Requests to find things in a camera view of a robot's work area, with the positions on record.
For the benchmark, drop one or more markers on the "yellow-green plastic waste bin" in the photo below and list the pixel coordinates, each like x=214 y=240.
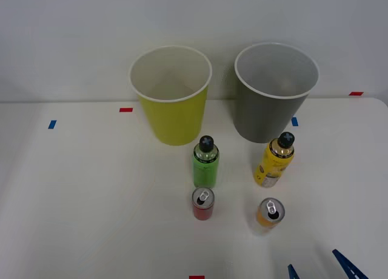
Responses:
x=174 y=121

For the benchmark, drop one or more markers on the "yellow label plastic bottle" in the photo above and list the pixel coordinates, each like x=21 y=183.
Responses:
x=272 y=166

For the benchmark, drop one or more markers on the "grey plastic waste bin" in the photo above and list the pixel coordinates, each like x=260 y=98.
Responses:
x=260 y=115

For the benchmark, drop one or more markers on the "green label plastic bottle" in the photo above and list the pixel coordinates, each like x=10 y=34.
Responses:
x=205 y=171

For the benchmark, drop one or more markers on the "red drink can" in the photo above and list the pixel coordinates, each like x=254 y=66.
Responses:
x=202 y=210

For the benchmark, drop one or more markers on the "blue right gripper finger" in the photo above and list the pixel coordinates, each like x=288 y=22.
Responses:
x=293 y=273
x=348 y=265

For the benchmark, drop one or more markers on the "orange drink can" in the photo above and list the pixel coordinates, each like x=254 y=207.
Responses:
x=266 y=219

